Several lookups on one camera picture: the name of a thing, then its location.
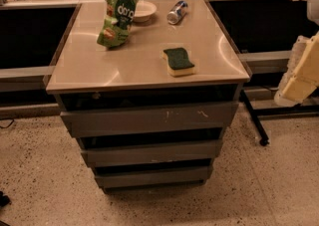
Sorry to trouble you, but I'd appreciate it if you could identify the silver soda can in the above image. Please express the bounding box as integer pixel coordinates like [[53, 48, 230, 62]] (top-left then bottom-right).
[[166, 0, 188, 25]]

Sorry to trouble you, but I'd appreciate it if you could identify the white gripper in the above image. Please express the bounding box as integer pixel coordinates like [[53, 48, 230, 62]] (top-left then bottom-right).
[[274, 34, 319, 107]]

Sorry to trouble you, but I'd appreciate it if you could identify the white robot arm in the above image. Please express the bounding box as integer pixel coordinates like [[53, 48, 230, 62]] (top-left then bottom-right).
[[274, 0, 319, 107]]

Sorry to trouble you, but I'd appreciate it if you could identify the grey drawer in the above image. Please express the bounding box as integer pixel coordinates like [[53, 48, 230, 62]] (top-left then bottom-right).
[[95, 166, 212, 189], [61, 102, 238, 138], [82, 139, 222, 167]]

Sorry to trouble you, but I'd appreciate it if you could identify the green yellow sponge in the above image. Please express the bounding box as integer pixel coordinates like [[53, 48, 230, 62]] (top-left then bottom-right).
[[162, 48, 195, 77]]

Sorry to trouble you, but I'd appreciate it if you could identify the grey middle drawer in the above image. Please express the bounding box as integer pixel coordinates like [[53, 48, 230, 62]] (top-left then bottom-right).
[[82, 139, 222, 167]]

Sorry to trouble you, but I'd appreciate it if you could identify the white bowl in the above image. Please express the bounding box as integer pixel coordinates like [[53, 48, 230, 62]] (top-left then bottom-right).
[[134, 1, 157, 23]]

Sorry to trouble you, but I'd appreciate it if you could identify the grey top drawer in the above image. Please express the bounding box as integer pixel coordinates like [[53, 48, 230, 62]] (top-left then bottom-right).
[[61, 102, 238, 138]]

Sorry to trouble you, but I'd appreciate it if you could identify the black object on floor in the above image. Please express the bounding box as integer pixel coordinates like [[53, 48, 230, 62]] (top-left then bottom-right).
[[0, 191, 11, 207]]

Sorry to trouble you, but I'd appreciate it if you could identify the grey bottom drawer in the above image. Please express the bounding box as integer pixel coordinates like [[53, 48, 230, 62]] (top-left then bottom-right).
[[95, 166, 212, 189]]

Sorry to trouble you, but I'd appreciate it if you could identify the black floor cable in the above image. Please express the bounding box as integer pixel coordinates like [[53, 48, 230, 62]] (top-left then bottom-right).
[[0, 118, 16, 130]]

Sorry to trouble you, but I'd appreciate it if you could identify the black table leg stand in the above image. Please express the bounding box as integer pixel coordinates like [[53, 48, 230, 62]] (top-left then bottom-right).
[[240, 91, 269, 146]]

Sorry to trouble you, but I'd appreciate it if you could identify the grey drawer cabinet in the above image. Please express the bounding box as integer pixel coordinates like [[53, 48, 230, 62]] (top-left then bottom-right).
[[45, 0, 251, 195]]

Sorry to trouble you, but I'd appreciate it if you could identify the green chip bag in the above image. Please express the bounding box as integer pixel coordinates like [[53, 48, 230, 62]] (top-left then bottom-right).
[[97, 0, 139, 48]]

